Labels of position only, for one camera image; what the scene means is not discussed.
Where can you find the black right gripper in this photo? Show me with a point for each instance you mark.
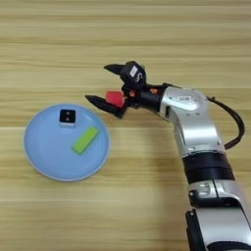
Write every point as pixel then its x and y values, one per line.
pixel 147 97

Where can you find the red cube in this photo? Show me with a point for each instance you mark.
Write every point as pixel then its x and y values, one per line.
pixel 115 98

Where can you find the black cube with white base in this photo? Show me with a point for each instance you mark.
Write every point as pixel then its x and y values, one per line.
pixel 67 116

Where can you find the green rectangular block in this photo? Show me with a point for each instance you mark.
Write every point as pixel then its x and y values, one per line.
pixel 85 140

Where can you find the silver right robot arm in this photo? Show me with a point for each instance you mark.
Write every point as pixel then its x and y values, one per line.
pixel 196 130

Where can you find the light blue round plate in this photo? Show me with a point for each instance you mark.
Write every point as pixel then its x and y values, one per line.
pixel 49 153

